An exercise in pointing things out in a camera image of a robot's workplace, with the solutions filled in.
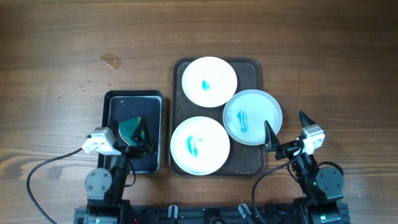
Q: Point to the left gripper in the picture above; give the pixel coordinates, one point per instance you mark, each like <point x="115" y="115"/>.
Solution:
<point x="136" y="152"/>

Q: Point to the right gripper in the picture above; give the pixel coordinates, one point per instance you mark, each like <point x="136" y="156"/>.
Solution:
<point x="273" y="142"/>

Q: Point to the green yellow sponge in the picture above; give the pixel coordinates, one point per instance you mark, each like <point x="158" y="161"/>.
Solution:
<point x="126" y="131"/>

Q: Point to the white plate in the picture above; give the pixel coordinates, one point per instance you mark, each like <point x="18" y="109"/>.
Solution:
<point x="200" y="145"/>
<point x="246" y="112"/>
<point x="209" y="82"/>

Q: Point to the white plate top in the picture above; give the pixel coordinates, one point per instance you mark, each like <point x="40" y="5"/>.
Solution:
<point x="209" y="82"/>

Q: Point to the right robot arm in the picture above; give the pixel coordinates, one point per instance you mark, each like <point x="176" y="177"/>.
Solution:
<point x="321" y="182"/>

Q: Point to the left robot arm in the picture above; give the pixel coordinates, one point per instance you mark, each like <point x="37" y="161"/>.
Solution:
<point x="105" y="185"/>

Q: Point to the black water tray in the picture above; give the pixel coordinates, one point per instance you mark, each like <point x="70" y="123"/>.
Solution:
<point x="122" y="105"/>

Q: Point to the brown serving tray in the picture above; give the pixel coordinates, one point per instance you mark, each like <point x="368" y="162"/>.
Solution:
<point x="243" y="161"/>

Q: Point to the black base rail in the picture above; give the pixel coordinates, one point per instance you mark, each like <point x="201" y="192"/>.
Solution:
<point x="202" y="214"/>

